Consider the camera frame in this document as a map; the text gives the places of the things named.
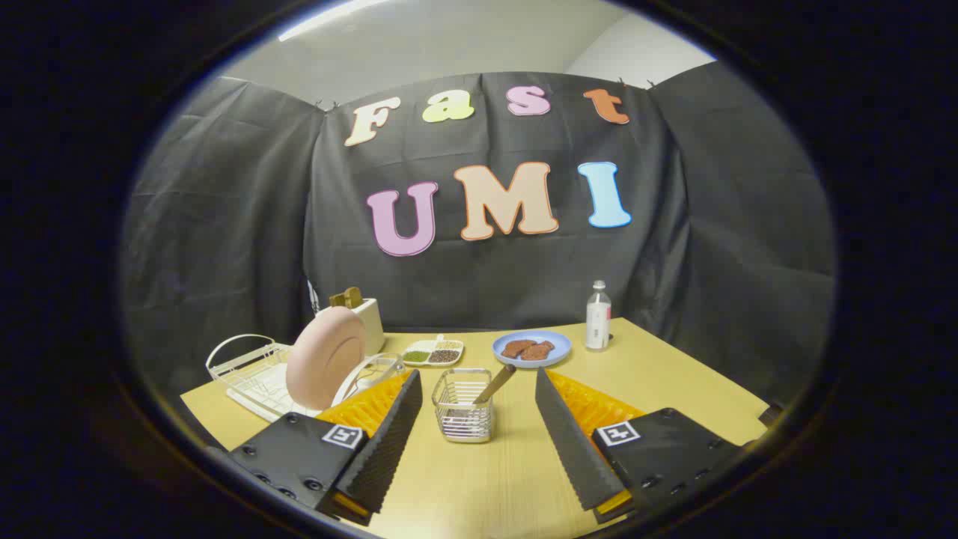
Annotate white divided spice dish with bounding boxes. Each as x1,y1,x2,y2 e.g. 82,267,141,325
402,335,465,368

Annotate blue plate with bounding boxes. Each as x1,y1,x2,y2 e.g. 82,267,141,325
492,330,573,368

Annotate white wire dish rack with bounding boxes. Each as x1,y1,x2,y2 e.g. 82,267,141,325
206,334,409,423

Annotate pink plate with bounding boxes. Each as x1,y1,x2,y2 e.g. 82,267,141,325
286,306,367,411

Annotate black backdrop cloth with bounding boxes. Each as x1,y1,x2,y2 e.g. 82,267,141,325
120,61,837,409

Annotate metal wire basket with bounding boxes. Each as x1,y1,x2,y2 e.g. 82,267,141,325
432,368,495,444

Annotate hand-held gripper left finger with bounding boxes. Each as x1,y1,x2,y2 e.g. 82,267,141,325
228,369,424,526

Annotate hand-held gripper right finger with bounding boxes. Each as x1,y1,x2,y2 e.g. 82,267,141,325
534,367,743,525

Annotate clear plastic bottle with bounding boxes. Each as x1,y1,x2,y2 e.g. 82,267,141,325
585,280,612,352

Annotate wooden handled spoon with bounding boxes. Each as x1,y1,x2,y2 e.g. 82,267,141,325
472,364,518,406

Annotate white toaster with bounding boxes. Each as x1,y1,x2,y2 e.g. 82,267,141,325
315,298,386,357

